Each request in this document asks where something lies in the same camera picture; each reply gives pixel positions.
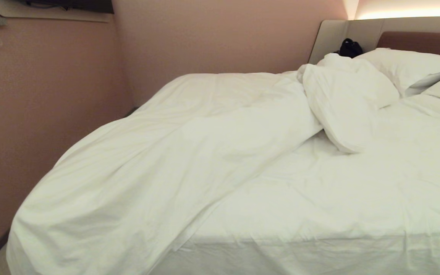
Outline white rumpled duvet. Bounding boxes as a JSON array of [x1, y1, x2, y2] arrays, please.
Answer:
[[6, 53, 400, 275]]

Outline white bed sheet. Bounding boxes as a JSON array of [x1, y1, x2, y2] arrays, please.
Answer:
[[158, 94, 440, 275]]

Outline black bag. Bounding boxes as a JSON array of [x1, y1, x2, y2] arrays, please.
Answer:
[[334, 38, 363, 59]]

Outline beige padded headboard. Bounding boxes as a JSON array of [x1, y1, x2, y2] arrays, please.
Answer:
[[308, 16, 440, 65]]

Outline brown headboard cushion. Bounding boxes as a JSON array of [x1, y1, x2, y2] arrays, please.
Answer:
[[377, 31, 440, 61]]

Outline wall mounted television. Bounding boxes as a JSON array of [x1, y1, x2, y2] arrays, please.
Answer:
[[24, 0, 114, 14]]

